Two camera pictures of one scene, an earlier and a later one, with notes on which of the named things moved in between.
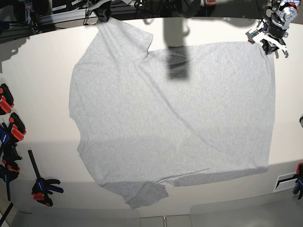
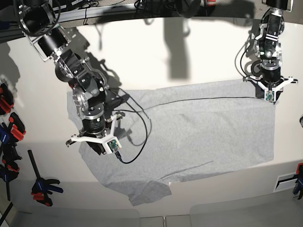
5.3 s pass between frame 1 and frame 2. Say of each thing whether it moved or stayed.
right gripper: moved
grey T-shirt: moved
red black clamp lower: stayed
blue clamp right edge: stayed
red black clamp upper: stayed
